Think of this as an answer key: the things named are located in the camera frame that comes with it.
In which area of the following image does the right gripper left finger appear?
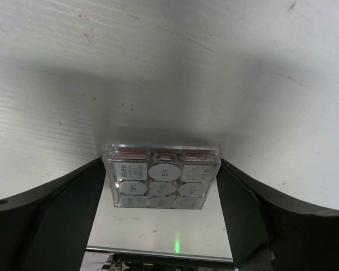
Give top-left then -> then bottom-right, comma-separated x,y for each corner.
0,158 -> 106,270

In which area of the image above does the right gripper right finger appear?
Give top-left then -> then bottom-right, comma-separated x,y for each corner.
216,160 -> 339,270

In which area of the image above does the clear eyeshadow palette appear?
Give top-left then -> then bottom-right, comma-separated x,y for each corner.
102,143 -> 221,210

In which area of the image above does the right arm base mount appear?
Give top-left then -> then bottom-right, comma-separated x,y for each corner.
99,253 -> 236,270

